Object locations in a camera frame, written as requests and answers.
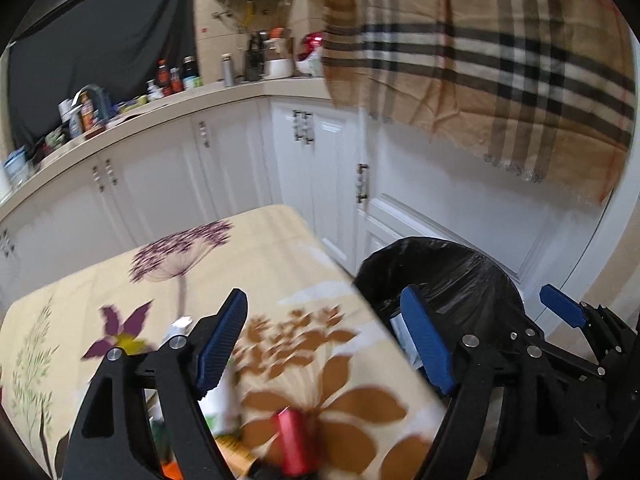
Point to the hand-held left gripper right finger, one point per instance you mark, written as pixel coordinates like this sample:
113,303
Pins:
425,345

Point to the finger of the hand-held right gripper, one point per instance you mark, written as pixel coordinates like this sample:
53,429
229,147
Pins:
565,355
562,305

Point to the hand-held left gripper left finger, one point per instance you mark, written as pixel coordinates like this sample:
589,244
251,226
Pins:
225,342

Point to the white green tube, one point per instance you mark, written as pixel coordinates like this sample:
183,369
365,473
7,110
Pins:
222,405

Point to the black bagged trash bin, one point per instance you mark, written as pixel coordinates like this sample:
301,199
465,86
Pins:
450,270

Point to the yellow packet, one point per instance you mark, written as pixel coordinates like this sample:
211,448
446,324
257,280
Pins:
235,452

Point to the green wrapper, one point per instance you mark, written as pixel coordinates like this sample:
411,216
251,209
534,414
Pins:
160,437

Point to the red tube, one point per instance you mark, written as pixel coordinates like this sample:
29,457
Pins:
292,440

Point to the orange plastic packet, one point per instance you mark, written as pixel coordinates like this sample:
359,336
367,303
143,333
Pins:
172,471

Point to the floral tablecloth table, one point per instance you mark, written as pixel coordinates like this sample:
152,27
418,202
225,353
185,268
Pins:
280,270

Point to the white kitchen cabinet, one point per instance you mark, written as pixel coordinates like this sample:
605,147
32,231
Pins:
160,175

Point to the beige plaid cloth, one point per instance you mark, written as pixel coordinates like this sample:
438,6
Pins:
475,60

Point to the small white bottle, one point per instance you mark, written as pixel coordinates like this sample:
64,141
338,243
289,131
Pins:
153,90

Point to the blue white bottle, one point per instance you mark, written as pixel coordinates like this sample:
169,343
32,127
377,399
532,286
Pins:
75,124

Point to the small red sauce bottle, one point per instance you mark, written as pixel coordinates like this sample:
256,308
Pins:
175,81

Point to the orange label detergent bottle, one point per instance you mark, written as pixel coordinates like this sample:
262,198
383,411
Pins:
88,112

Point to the steel thermos bottle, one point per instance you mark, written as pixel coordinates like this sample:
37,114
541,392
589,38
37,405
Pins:
228,70

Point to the dark sauce bottle red label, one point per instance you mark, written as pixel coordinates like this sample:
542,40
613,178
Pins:
162,76

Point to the blue lidded container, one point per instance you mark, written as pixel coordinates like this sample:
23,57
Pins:
16,165

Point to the white pot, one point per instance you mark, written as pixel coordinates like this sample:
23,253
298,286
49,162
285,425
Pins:
278,67

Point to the chrome faucet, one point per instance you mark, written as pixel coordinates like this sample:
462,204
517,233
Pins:
95,92

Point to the red plastic bag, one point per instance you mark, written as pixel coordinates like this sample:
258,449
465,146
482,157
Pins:
312,42

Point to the black curtain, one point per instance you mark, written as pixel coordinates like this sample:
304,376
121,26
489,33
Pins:
100,45

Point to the yellow gas pipe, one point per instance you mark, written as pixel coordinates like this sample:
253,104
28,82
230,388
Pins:
247,10

